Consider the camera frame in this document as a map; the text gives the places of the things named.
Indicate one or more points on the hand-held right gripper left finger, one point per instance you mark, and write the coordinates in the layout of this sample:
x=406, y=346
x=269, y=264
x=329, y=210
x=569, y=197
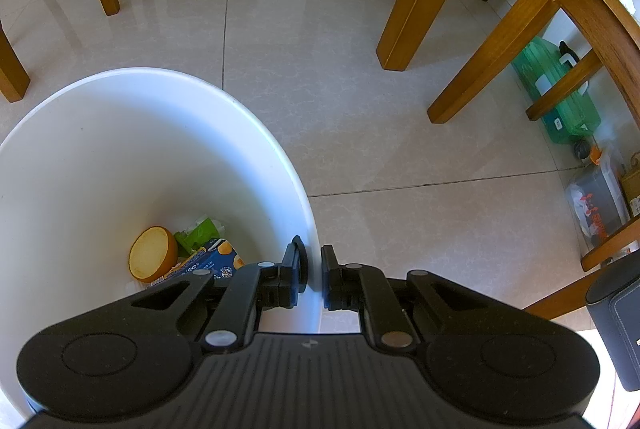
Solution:
x=300, y=270

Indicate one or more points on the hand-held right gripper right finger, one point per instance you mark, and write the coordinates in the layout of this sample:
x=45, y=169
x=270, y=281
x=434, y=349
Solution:
x=328, y=274

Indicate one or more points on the blue juice carton orange print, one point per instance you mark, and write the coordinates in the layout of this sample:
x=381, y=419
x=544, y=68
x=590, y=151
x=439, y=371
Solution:
x=216, y=261

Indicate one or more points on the orange peel half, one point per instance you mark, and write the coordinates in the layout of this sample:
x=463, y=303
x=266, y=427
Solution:
x=150, y=254

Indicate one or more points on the white plastic trash bin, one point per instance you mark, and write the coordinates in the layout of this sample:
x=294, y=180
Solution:
x=100, y=149

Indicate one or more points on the green packet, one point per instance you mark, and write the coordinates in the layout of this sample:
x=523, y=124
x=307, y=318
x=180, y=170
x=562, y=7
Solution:
x=200, y=236

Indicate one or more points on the wooden chair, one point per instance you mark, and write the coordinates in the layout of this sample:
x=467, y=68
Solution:
x=500, y=59

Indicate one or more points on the clear plastic container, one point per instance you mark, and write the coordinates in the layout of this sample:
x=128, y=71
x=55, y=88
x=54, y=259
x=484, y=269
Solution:
x=597, y=199

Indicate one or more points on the green plastic crate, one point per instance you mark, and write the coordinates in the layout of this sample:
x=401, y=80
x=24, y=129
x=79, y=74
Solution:
x=560, y=109

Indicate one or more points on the black box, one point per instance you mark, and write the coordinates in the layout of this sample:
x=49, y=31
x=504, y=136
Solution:
x=617, y=324

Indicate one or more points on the brown cardboard box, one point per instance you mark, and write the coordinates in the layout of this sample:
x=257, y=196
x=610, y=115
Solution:
x=632, y=191

